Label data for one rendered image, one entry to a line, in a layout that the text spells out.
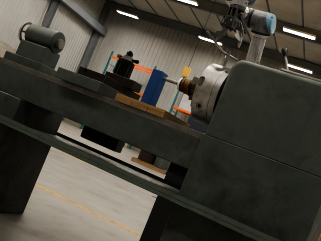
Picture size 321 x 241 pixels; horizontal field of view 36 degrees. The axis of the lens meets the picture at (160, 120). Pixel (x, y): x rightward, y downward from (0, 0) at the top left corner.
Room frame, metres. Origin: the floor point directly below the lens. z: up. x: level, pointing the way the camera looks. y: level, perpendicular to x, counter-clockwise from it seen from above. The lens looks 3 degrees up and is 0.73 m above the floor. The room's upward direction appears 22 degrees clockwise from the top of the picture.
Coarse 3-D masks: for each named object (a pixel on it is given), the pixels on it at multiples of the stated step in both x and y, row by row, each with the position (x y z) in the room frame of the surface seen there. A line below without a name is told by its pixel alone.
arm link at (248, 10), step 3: (225, 0) 2.64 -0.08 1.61; (228, 0) 2.61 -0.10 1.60; (231, 0) 2.61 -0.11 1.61; (228, 3) 2.66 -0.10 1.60; (231, 3) 2.64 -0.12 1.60; (246, 9) 2.83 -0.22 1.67; (249, 9) 2.86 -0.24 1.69; (252, 9) 2.87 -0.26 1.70; (246, 12) 2.83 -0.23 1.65; (249, 12) 2.85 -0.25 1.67; (243, 15) 2.83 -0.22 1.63; (246, 15) 2.83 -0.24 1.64; (246, 18) 2.86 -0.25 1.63; (246, 21) 2.87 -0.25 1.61; (246, 24) 2.88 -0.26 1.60
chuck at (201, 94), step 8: (216, 64) 2.49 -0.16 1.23; (208, 72) 2.40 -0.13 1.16; (216, 72) 2.40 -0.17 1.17; (208, 80) 2.38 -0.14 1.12; (216, 80) 2.37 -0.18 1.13; (200, 88) 2.38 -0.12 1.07; (208, 88) 2.37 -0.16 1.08; (200, 96) 2.38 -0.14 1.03; (208, 96) 2.36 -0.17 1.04; (192, 104) 2.42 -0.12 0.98; (192, 112) 2.46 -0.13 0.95; (200, 112) 2.42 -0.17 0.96; (200, 120) 2.48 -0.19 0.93
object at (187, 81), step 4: (184, 80) 2.56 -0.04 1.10; (188, 80) 2.55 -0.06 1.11; (180, 84) 2.56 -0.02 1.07; (184, 84) 2.55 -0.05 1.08; (188, 84) 2.54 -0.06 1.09; (180, 88) 2.57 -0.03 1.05; (184, 88) 2.55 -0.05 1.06; (188, 88) 2.53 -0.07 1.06; (184, 92) 2.57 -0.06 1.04; (188, 92) 2.55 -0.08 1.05; (192, 92) 2.55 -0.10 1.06
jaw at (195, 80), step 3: (195, 78) 2.43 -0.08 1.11; (198, 78) 2.42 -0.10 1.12; (201, 78) 2.40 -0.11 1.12; (204, 78) 2.40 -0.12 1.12; (192, 81) 2.43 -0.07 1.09; (195, 81) 2.42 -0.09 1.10; (198, 81) 2.40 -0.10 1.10; (201, 81) 2.40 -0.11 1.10; (189, 84) 2.52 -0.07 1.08; (192, 84) 2.45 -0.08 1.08; (195, 84) 2.42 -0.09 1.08; (201, 84) 2.39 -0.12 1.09; (189, 87) 2.51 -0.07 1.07; (192, 87) 2.49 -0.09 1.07
